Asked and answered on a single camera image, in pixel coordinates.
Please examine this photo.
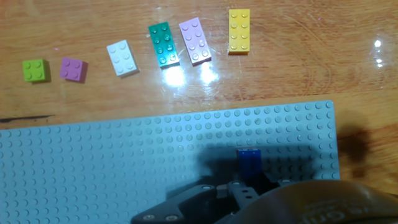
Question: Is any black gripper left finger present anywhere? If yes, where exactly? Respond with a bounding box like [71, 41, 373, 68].
[130, 183, 239, 224]

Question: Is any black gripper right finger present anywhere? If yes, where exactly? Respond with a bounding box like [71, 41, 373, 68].
[231, 172, 292, 207]

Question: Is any blue long Lego brick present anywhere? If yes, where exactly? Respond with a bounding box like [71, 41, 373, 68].
[236, 148, 262, 180]

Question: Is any grey Lego baseplate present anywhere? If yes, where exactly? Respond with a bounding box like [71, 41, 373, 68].
[0, 100, 341, 224]

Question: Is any pink Lego brick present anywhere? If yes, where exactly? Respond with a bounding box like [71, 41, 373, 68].
[178, 17, 213, 66]

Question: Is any yellow Lego brick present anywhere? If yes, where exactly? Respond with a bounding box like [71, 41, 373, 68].
[228, 8, 251, 55]

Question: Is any white Lego brick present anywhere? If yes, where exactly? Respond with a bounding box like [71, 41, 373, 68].
[106, 39, 140, 77]

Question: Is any green Lego brick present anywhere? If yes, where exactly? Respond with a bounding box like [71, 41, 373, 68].
[147, 21, 181, 68]

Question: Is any magenta square Lego brick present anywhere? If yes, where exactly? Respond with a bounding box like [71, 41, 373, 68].
[59, 57, 89, 83]

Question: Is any lime square Lego brick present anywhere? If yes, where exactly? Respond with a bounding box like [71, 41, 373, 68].
[22, 58, 52, 83]

